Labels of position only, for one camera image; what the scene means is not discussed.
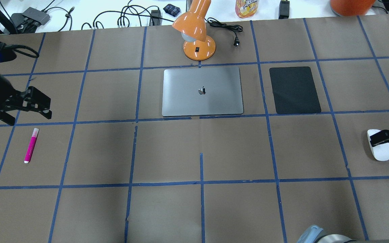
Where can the black mousepad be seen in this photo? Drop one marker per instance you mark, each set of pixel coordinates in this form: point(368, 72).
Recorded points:
point(294, 90)

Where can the yellow drink bottle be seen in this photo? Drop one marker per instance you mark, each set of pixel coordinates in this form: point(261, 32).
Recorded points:
point(246, 8)

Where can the grey usb hub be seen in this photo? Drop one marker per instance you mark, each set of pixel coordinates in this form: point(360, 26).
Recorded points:
point(37, 15)

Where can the dark blue pouch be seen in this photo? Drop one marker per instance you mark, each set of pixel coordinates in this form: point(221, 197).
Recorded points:
point(172, 10)

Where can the pink highlighter pen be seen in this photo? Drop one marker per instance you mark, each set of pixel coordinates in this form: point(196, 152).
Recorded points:
point(31, 146)

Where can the white computer mouse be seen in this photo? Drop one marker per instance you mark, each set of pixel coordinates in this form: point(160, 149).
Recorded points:
point(379, 152)

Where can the black power adapter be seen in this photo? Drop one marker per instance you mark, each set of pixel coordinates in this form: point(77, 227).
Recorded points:
point(284, 9)

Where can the orange desk lamp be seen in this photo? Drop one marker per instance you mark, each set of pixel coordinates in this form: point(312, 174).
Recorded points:
point(198, 46)

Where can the silver laptop notebook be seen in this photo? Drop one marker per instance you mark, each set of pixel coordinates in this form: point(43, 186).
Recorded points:
point(202, 91)

